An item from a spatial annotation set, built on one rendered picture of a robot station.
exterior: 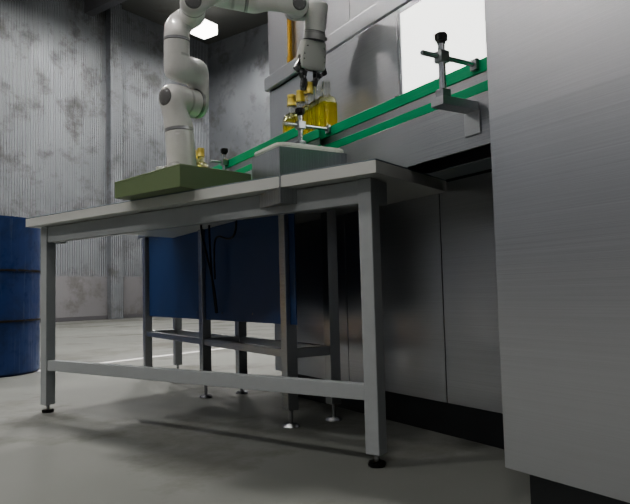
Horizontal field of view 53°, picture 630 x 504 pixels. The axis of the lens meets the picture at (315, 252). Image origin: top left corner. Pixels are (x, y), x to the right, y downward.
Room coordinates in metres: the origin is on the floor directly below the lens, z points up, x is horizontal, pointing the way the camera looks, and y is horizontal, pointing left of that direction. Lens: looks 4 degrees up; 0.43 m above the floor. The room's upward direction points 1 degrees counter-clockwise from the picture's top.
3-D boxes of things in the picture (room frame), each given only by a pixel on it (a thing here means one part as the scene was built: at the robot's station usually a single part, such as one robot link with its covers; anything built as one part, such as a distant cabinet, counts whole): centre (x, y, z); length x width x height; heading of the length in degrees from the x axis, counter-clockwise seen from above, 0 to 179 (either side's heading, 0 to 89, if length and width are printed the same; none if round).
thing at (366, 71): (1.96, -0.28, 1.15); 0.90 x 0.03 x 0.34; 31
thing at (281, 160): (1.81, 0.02, 0.79); 0.27 x 0.17 x 0.08; 121
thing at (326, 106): (2.07, -0.05, 0.99); 0.06 x 0.06 x 0.21; 32
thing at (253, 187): (2.57, 0.04, 0.73); 1.58 x 1.52 x 0.04; 54
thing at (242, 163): (2.71, 0.49, 0.93); 1.75 x 0.01 x 0.08; 31
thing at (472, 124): (1.40, -0.32, 0.90); 0.17 x 0.05 x 0.23; 121
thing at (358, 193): (2.03, 0.44, 0.36); 1.51 x 0.09 x 0.71; 54
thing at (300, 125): (1.94, 0.02, 0.95); 0.17 x 0.03 x 0.12; 121
